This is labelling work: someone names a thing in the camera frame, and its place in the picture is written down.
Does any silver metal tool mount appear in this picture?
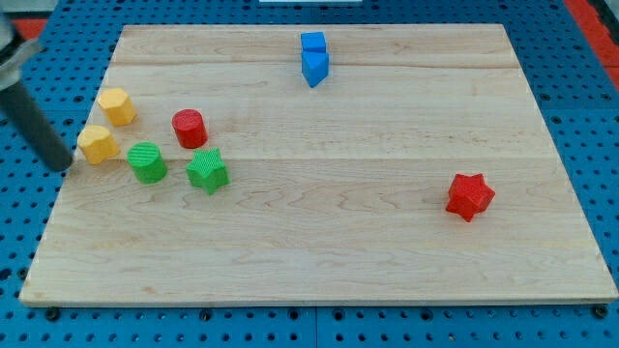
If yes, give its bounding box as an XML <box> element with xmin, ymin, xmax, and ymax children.
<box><xmin>1</xmin><ymin>12</ymin><xmax>43</xmax><ymax>90</ymax></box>

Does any red star block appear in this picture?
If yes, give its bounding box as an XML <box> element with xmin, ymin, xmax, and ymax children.
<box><xmin>445</xmin><ymin>173</ymin><xmax>495</xmax><ymax>222</ymax></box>

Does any wooden board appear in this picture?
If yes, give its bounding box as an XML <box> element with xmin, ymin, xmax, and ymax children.
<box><xmin>20</xmin><ymin>24</ymin><xmax>618</xmax><ymax>307</ymax></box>

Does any green cylinder block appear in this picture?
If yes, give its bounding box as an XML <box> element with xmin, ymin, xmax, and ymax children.
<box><xmin>128</xmin><ymin>141</ymin><xmax>167</xmax><ymax>185</ymax></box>

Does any green star block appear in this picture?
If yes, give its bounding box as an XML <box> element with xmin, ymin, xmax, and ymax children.
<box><xmin>186</xmin><ymin>148</ymin><xmax>229</xmax><ymax>195</ymax></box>

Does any blue triangle block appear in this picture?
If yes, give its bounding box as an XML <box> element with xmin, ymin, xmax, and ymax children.
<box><xmin>301</xmin><ymin>51</ymin><xmax>330</xmax><ymax>88</ymax></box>

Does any red cylinder block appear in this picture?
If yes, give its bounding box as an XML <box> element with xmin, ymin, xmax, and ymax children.
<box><xmin>171</xmin><ymin>109</ymin><xmax>208</xmax><ymax>149</ymax></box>

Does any blue cube block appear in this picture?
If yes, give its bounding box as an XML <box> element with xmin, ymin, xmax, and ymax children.
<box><xmin>300</xmin><ymin>32</ymin><xmax>327</xmax><ymax>53</ymax></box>

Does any yellow heart block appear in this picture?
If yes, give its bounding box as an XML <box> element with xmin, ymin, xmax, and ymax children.
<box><xmin>77</xmin><ymin>125</ymin><xmax>120</xmax><ymax>164</ymax></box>

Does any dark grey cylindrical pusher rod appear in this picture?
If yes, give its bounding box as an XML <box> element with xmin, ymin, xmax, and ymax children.
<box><xmin>1</xmin><ymin>81</ymin><xmax>73</xmax><ymax>171</ymax></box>

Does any yellow hexagon block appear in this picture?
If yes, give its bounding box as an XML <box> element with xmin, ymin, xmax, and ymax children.
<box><xmin>97</xmin><ymin>88</ymin><xmax>137</xmax><ymax>127</ymax></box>

